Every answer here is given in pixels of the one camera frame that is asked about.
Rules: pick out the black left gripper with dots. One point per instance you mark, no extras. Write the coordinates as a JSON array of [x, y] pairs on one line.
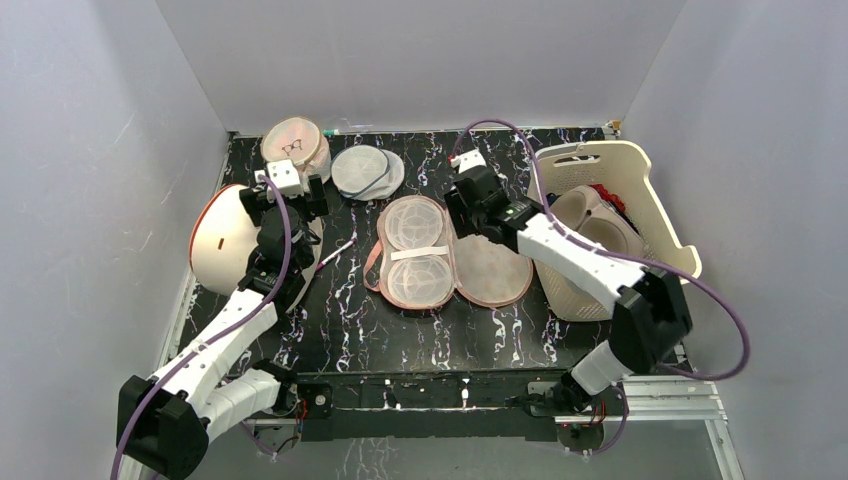
[[314, 207]]

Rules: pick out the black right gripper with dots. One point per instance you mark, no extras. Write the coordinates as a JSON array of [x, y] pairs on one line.
[[460, 201]]

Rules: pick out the peach patterned mesh laundry bag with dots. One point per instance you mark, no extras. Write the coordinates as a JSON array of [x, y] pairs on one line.
[[418, 262]]

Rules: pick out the taupe beige bra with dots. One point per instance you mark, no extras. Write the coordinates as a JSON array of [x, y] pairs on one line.
[[584, 210]]

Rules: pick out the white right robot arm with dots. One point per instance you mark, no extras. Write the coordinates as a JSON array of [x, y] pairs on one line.
[[649, 313]]

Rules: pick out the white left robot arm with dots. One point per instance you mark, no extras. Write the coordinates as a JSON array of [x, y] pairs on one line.
[[167, 420]]

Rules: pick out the white round mesh laundry bag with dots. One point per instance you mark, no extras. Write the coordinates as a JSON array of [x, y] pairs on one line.
[[366, 173]]

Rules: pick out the pink round mesh laundry bag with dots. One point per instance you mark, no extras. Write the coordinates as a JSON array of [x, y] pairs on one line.
[[302, 142]]

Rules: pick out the cream cylindrical bin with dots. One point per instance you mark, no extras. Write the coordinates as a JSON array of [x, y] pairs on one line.
[[239, 242]]

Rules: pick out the dark blue garment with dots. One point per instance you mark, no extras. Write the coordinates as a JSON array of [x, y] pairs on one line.
[[553, 199]]

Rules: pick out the purple capped marker pen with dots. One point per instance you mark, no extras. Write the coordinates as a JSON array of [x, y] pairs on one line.
[[335, 254]]

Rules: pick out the red lace garment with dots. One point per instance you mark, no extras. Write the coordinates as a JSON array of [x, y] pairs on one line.
[[610, 198]]

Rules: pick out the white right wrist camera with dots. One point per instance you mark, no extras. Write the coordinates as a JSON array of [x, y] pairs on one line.
[[466, 161]]

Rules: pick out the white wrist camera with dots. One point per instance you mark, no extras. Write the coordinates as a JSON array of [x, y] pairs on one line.
[[466, 161], [285, 177]]

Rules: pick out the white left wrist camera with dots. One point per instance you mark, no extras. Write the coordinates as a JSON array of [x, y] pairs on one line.
[[285, 177]]

